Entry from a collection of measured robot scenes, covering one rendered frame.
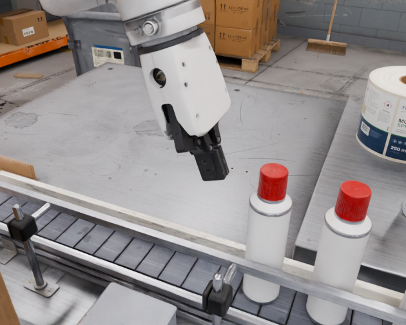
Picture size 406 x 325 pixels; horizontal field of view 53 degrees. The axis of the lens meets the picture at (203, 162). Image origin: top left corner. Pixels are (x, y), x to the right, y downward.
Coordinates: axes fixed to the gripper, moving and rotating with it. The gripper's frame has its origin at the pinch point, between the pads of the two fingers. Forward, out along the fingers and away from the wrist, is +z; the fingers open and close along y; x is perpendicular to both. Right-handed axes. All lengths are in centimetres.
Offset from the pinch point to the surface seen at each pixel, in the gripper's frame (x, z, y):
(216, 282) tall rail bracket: -1.5, 10.1, -9.6
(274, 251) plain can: -5.6, 12.0, -1.6
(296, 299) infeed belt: -5.5, 22.6, 1.1
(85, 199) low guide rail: 28.8, 6.6, 4.1
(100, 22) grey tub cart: 145, -20, 168
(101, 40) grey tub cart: 149, -10, 169
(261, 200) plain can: -5.6, 4.8, -1.2
